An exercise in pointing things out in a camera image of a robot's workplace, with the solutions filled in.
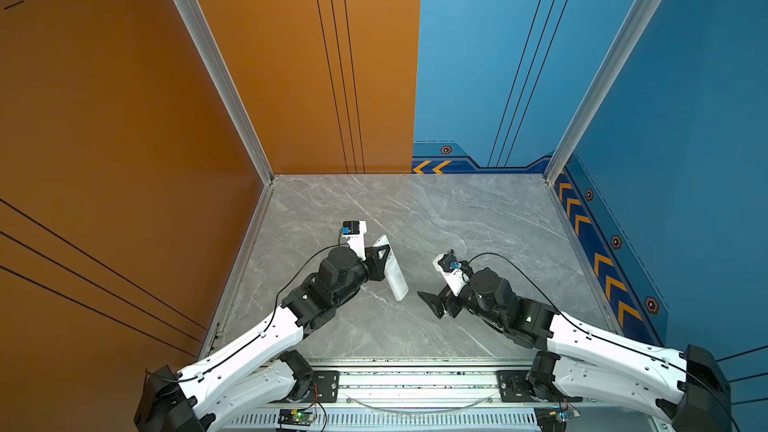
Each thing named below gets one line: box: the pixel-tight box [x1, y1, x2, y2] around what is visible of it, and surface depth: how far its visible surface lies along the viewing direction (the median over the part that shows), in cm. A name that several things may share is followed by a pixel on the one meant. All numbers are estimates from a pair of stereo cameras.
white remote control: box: [372, 235, 409, 301], surface depth 77 cm
